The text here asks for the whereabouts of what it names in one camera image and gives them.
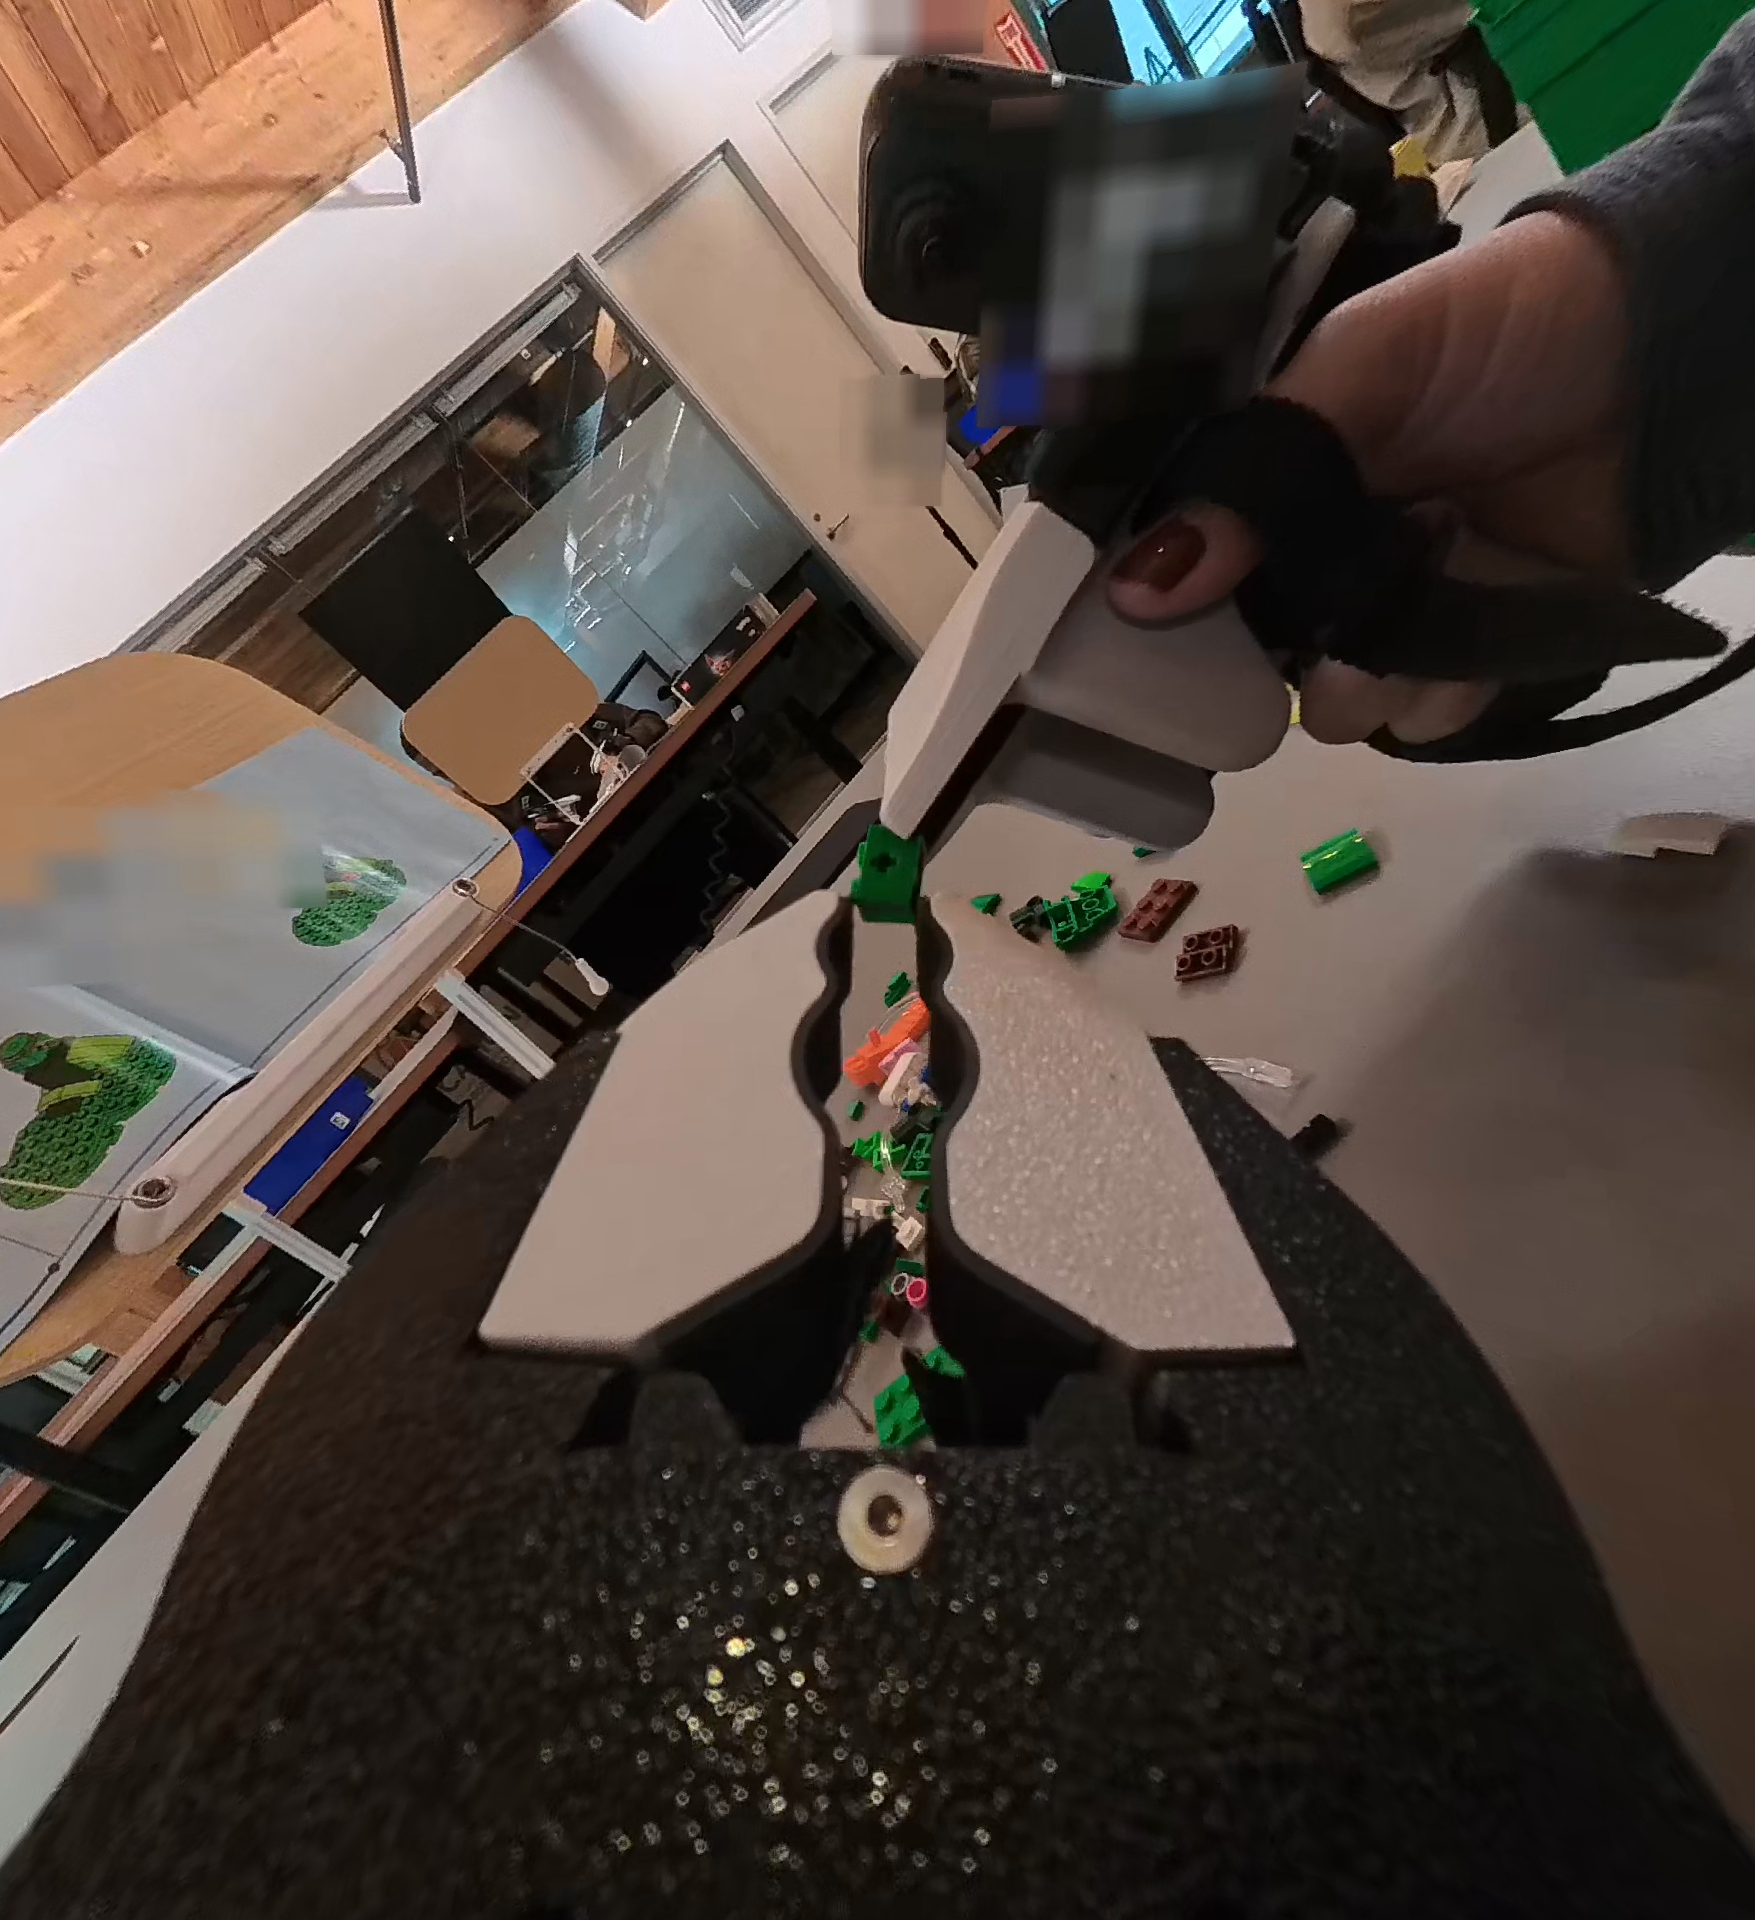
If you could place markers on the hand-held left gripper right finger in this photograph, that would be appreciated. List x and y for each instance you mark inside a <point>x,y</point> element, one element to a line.
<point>1118,1200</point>

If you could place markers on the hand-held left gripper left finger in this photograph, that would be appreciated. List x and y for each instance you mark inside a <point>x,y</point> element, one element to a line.
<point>669,1200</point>

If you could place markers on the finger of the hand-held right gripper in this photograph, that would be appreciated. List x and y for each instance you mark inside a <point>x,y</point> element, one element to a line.
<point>982,645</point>

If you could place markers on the white ball-tipped page pin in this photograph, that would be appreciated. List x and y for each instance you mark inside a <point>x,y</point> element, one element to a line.
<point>590,978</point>

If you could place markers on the green square toy brick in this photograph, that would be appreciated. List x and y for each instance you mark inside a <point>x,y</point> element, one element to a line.
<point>887,877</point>

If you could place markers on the instruction booklet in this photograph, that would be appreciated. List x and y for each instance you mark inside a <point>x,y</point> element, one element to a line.
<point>218,978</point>

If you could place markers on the person's right forearm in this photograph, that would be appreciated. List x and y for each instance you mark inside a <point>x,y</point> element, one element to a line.
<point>1734,300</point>

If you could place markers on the dark boxed set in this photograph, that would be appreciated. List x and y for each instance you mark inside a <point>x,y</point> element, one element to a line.
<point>734,639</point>

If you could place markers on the person's right hand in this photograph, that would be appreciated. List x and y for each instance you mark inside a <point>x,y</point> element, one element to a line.
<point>1490,389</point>

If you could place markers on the long wooden-edged table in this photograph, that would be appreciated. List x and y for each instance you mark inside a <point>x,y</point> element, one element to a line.
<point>218,1288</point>
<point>727,661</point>

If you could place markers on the small brown toy brick plate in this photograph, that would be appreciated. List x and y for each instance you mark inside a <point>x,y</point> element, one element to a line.
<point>1209,955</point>

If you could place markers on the orange brick separator tool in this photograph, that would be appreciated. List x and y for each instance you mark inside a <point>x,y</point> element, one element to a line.
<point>887,1051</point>

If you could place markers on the scatter of green toy bricks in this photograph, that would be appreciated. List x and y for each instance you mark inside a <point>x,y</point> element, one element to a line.
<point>1074,915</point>

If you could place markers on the blue storage bin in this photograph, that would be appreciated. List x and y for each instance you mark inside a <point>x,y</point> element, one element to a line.
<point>305,1145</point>

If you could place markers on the small wooden stand board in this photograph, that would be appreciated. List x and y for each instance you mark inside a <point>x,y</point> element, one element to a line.
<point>503,706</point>

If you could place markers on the white curved toy brick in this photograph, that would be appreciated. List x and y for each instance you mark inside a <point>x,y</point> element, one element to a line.
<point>1667,833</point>

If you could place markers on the green storage bin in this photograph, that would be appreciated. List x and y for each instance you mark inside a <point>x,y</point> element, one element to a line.
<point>1599,75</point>

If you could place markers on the wooden book stand board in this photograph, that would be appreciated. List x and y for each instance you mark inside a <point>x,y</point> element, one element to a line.
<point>69,751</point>

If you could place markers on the black wall screen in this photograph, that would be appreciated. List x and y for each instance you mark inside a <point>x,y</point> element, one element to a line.
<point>399,600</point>

